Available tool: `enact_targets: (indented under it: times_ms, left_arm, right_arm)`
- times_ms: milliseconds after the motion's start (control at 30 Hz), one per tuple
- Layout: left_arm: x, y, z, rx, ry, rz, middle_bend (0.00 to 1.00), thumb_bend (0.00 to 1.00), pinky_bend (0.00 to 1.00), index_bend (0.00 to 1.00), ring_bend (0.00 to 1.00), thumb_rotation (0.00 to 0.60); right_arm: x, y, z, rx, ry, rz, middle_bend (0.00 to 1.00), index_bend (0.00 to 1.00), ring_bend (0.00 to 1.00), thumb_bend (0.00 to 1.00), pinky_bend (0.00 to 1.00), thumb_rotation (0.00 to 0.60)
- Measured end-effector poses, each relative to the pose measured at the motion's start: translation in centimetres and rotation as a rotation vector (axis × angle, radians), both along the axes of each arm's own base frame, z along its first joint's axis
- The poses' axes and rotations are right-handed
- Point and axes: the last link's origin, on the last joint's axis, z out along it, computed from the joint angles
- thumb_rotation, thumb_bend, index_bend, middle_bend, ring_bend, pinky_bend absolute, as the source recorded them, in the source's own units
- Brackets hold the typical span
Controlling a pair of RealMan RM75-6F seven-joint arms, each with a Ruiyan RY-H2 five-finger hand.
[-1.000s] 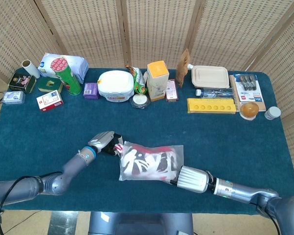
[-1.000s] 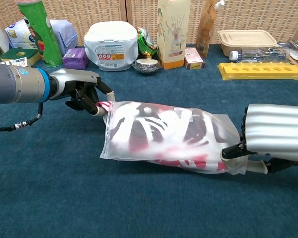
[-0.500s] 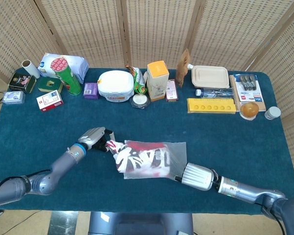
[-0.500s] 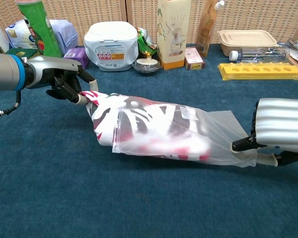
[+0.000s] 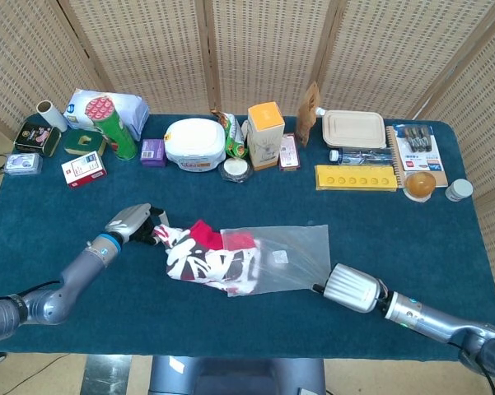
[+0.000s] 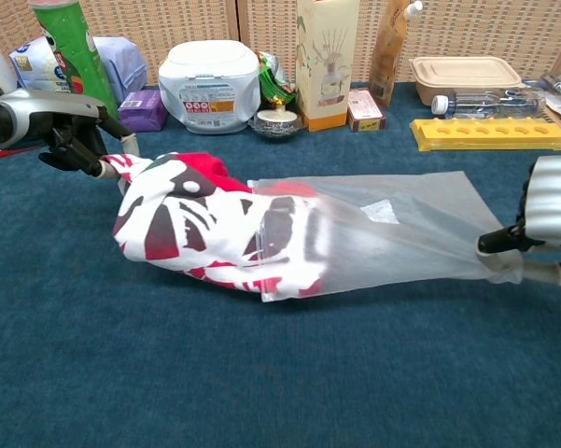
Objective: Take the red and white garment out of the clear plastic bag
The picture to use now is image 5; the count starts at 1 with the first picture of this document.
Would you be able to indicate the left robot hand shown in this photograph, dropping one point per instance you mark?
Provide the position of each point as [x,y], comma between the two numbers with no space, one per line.
[132,220]

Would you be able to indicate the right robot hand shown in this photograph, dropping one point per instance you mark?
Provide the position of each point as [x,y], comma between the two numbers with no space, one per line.
[352,288]

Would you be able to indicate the translucent zip bag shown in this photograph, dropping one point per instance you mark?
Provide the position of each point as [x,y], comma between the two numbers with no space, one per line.
[296,247]

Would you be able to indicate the red white printed clothes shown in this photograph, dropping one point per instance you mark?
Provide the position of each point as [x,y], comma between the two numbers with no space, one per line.
[189,263]

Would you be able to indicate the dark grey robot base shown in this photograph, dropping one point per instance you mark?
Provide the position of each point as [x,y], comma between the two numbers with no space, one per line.
[239,376]

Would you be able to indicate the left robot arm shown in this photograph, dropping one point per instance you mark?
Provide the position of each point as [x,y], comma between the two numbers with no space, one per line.
[78,267]

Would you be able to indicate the green snack packet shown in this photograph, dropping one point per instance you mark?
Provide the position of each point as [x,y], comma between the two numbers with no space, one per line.
[234,136]

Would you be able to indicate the red white carton box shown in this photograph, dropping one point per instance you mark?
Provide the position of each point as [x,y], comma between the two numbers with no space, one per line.
[84,169]

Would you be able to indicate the purple small box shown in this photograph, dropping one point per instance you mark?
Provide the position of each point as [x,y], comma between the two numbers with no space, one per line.
[153,153]

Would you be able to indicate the blue table carpet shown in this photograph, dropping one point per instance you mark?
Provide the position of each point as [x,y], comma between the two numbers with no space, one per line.
[354,214]

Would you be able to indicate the green chips can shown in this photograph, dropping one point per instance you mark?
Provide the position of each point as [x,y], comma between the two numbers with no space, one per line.
[115,131]

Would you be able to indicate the green gold tissue box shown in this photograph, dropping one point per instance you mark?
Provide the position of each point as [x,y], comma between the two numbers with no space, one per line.
[74,145]

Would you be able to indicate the white wet wipes tub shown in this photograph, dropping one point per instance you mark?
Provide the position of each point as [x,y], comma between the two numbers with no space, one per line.
[195,142]

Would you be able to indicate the white blue tissue pack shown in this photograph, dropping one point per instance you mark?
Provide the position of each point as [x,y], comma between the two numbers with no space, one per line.
[127,111]

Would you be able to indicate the yellow mold tray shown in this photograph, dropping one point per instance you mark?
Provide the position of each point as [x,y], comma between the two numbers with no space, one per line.
[354,179]

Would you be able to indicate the patterned cup with white lid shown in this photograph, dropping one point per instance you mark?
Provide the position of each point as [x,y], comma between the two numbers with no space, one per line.
[235,168]

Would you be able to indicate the clear plastic wipes box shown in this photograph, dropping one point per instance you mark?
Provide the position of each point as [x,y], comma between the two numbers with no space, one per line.
[22,164]

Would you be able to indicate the amber round cup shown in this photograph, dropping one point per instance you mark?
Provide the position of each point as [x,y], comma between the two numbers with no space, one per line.
[420,185]

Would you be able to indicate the dark green tin box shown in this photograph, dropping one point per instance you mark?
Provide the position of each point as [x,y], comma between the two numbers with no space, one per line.
[37,138]

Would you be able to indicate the white cardboard tube roll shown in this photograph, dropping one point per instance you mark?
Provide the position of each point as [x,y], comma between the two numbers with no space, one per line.
[51,115]

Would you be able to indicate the clear plastic water bottle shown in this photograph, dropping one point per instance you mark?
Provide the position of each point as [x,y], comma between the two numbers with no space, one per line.
[362,156]

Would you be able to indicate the kraft spiral notebook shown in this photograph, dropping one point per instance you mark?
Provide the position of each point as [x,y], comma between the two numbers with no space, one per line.
[440,177]

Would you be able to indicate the white small jar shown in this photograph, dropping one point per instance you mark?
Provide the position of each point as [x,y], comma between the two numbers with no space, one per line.
[459,190]

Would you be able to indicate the pink small pack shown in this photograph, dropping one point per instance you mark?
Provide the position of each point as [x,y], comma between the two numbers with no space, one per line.
[289,151]

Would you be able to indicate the marker pen blister pack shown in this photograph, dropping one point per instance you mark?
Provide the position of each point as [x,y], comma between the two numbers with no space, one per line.
[418,150]

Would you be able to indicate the tall orange cream box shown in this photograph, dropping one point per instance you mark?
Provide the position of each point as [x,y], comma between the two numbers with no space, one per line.
[265,136]

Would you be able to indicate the grey metal floor plate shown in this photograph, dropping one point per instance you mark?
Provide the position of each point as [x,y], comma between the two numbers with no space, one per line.
[105,376]

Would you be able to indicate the beige lidded food container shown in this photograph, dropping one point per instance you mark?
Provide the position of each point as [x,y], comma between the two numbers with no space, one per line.
[354,128]

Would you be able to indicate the brown spout pouch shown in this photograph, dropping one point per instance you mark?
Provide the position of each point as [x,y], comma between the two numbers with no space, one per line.
[306,115]

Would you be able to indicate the woven folding screen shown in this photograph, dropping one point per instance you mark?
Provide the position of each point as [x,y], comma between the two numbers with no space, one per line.
[272,49]

